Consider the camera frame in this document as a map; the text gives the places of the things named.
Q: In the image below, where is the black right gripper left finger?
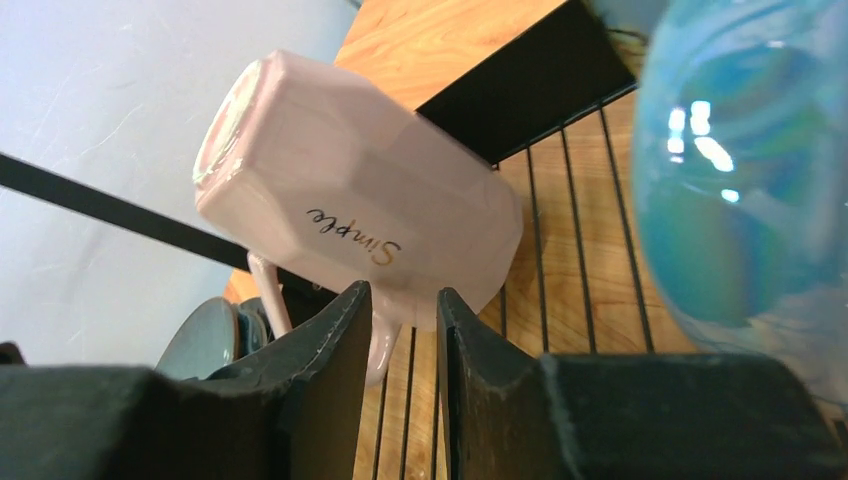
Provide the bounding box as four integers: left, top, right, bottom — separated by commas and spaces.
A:
1, 281, 372, 479

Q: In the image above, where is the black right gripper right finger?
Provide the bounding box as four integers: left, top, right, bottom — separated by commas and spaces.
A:
437, 288, 847, 479

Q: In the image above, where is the pink ceramic mug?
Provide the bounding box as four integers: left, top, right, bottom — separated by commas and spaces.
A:
192, 50, 523, 385

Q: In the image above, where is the blue butterfly mug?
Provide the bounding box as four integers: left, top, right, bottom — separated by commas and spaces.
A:
632, 1, 847, 410

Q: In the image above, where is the blue-grey ceramic plate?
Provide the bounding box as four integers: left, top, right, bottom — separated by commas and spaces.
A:
155, 297, 273, 380

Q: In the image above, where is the black wire dish rack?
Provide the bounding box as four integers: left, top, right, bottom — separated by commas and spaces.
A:
0, 0, 848, 480

